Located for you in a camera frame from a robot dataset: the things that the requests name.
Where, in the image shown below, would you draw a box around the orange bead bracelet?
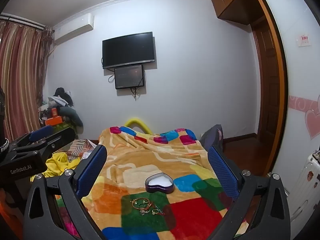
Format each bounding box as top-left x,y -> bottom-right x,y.
131,198 -> 154,210

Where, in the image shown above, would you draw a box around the wooden overhead cabinet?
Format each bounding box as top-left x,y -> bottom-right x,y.
211,0 -> 258,26

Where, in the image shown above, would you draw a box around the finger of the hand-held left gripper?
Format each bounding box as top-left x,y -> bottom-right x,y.
10,125 -> 54,147
9,127 -> 77,160

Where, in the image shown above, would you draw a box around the grey backpack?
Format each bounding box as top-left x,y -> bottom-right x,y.
200,124 -> 224,151

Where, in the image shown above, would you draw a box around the clear plastic bag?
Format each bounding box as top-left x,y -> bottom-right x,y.
82,149 -> 97,161

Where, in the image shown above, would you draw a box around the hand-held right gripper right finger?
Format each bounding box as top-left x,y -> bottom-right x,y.
207,145 -> 292,240

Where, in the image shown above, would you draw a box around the white suitcase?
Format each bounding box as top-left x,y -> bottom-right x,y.
290,149 -> 320,221

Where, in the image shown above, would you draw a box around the pile of clothes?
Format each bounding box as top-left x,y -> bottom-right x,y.
37,87 -> 84,133

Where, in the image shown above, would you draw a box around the colourful checked blanket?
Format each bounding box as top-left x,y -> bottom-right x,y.
81,126 -> 250,240

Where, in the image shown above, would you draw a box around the white air conditioner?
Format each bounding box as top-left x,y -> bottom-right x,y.
53,13 -> 95,46

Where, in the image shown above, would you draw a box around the striped patterned cloth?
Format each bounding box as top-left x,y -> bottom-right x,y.
57,139 -> 98,159

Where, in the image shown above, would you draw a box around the black wall television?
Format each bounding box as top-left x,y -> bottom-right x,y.
102,32 -> 156,69

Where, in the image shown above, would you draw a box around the purple heart-shaped jewelry box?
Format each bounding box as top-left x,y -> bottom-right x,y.
145,172 -> 175,194

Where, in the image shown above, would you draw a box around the yellow foam tube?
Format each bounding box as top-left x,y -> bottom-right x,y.
124,117 -> 153,135

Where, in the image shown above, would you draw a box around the striped red curtain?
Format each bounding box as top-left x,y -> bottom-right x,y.
0,12 -> 54,145

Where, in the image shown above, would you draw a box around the small white paper sign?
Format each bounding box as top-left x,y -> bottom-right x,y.
297,33 -> 312,47

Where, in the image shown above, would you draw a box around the brown wooden door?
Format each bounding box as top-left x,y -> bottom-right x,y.
251,15 -> 281,178

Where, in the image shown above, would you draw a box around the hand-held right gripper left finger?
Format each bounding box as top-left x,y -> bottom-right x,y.
24,144 -> 108,240

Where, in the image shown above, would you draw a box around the yellow cloth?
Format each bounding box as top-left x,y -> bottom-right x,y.
31,152 -> 83,181

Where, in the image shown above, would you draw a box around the small black wall monitor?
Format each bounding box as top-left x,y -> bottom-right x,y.
114,64 -> 145,90

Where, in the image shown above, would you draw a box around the pink heart wall stickers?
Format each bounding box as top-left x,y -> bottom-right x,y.
304,108 -> 320,140

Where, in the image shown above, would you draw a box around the orange box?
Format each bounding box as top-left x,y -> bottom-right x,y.
45,115 -> 63,126

